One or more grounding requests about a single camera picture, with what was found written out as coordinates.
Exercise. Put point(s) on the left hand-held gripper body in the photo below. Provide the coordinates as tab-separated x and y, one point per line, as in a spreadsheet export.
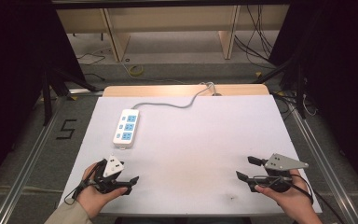
112	168

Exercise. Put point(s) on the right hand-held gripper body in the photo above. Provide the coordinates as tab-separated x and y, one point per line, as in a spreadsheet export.
284	163

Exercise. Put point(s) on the person's left hand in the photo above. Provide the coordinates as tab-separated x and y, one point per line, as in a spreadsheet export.
90	197

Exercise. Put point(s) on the person's right hand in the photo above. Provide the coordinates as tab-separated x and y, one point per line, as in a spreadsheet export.
295	199

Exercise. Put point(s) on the white power strip blue sockets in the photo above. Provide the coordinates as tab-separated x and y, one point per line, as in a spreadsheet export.
126	127

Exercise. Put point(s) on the white table cover sheet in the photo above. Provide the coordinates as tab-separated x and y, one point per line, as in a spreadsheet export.
192	149

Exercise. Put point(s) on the black metal stand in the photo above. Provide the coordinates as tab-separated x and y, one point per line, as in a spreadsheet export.
54	84
292	77

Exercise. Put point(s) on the yellow tape roll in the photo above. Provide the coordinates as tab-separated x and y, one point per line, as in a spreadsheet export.
135	70

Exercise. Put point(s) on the black curtain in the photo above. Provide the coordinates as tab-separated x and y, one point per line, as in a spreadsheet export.
345	77
12	77

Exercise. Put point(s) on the wooden shelf unit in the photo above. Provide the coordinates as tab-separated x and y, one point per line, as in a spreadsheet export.
167	18

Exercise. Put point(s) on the aluminium floor rail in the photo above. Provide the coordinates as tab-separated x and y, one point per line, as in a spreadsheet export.
326	168
24	165

